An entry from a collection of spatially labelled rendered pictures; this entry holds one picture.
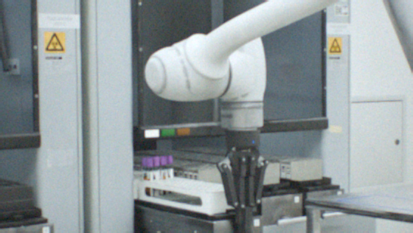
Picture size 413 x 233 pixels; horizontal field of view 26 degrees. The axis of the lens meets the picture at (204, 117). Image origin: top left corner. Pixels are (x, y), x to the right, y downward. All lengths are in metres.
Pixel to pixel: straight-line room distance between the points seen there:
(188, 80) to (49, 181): 0.46
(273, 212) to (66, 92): 0.62
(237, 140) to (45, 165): 0.44
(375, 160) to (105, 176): 2.36
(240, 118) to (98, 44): 0.41
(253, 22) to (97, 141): 0.56
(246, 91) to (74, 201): 0.49
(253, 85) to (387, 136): 2.50
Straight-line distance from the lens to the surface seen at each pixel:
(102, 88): 2.08
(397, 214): 1.98
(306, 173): 2.45
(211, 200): 1.94
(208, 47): 1.73
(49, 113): 2.02
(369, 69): 4.23
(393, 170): 4.37
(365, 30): 4.22
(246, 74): 1.85
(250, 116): 1.88
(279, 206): 2.30
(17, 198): 1.99
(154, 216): 2.10
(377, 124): 4.27
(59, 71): 2.03
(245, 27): 1.70
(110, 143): 2.10
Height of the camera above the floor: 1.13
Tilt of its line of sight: 3 degrees down
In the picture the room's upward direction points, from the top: 1 degrees counter-clockwise
